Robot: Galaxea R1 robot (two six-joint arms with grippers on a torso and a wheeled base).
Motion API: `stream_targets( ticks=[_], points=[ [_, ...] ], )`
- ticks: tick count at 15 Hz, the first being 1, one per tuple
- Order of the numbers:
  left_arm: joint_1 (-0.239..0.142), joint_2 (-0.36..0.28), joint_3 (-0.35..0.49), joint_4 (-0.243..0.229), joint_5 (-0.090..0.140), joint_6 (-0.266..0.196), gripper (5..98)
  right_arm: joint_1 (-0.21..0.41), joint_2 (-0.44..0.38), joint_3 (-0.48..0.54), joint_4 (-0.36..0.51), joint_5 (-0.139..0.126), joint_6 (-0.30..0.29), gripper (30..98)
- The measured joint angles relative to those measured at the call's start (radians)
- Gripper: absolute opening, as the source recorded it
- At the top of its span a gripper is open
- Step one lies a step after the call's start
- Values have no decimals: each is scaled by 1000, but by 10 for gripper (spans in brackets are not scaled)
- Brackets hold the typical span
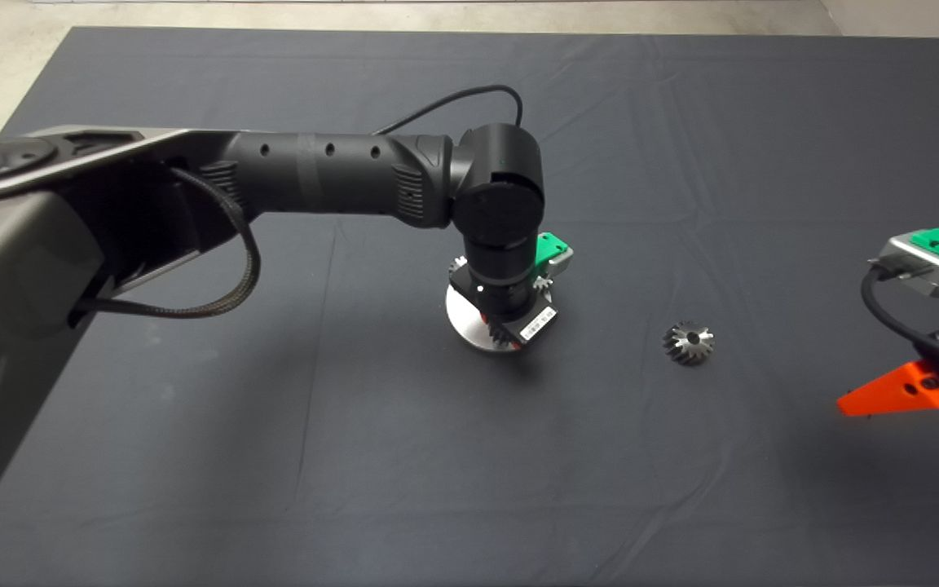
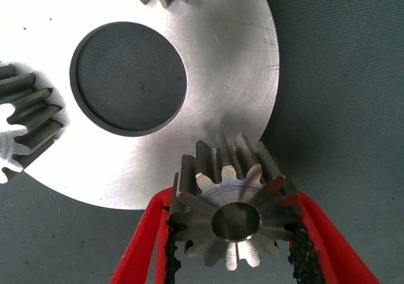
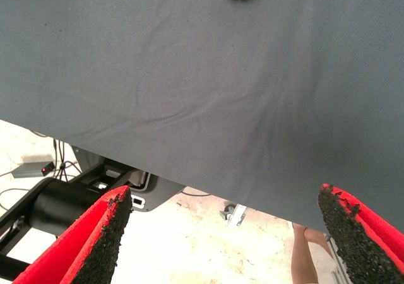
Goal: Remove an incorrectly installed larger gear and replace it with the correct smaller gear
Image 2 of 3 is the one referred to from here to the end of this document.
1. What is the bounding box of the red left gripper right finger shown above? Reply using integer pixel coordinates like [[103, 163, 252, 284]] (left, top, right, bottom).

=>
[[285, 189, 382, 284]]

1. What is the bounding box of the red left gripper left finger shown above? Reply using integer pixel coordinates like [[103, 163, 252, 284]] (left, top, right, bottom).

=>
[[108, 187, 183, 284]]

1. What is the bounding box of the dark grey table cloth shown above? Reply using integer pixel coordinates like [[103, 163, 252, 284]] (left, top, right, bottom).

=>
[[0, 0, 404, 284]]

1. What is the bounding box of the round metal plate with hole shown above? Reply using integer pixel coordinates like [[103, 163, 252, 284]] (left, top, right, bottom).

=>
[[0, 0, 281, 211]]

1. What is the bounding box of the large steel gear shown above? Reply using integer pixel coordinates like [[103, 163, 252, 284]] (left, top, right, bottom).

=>
[[169, 132, 300, 271]]

